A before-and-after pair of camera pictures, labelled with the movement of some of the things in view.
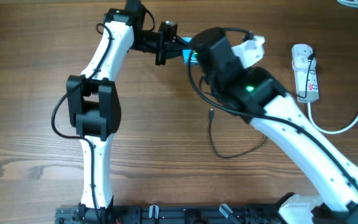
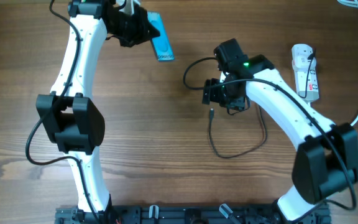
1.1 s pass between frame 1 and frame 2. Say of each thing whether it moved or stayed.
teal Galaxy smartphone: moved
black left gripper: moved
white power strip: stayed
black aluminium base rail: stayed
